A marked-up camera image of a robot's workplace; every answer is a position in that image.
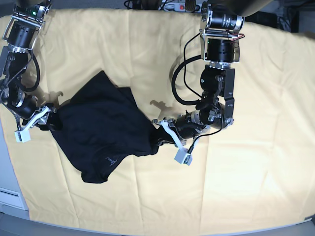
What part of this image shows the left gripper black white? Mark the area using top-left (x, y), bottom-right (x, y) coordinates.
top-left (151, 112), bottom-right (210, 166)

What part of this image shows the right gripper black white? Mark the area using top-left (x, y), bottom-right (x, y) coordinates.
top-left (9, 97), bottom-right (62, 143)

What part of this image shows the dark navy T-shirt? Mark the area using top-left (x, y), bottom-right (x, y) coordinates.
top-left (51, 71), bottom-right (159, 184)

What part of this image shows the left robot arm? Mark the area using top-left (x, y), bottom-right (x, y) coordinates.
top-left (152, 0), bottom-right (269, 165)

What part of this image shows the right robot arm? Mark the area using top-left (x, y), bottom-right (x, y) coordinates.
top-left (0, 0), bottom-right (62, 143)

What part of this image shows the white drawer unit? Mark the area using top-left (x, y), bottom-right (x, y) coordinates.
top-left (0, 188), bottom-right (26, 210)

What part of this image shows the yellow table cloth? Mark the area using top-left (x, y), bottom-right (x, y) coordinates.
top-left (0, 8), bottom-right (315, 236)

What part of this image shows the white power strip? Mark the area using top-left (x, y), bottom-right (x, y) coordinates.
top-left (163, 2), bottom-right (202, 13)

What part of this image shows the black box at table edge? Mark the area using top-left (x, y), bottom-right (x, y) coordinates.
top-left (245, 11), bottom-right (278, 29)

